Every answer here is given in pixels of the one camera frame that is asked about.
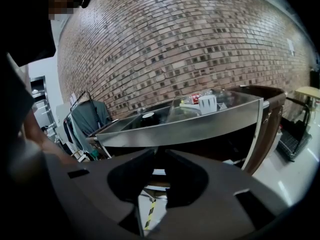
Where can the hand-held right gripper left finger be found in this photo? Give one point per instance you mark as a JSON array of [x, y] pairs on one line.
[[100, 196]]

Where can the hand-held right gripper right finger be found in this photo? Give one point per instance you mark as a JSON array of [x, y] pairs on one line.
[[220, 209]]

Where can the metal housekeeping cart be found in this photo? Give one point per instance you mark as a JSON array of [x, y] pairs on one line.
[[190, 126]]

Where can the person's right forearm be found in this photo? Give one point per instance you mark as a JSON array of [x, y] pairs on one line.
[[42, 139]]

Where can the row of hanging clothes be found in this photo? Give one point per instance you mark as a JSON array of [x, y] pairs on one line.
[[87, 119]]

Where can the black bowl with white rim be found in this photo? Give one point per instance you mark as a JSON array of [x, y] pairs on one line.
[[148, 117]]

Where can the metal clothes rack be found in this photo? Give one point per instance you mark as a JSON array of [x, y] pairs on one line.
[[85, 95]]

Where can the black platform trolley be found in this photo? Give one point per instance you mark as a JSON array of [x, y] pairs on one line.
[[295, 136]]

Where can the white striped mug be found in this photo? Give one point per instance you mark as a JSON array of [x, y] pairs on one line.
[[207, 105]]

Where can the red spotted mushroom cup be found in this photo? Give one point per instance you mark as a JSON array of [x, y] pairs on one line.
[[195, 97]]

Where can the light wooden table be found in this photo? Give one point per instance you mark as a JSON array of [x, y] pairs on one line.
[[308, 92]]

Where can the white paper sheet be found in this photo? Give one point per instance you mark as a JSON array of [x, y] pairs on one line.
[[291, 46]]

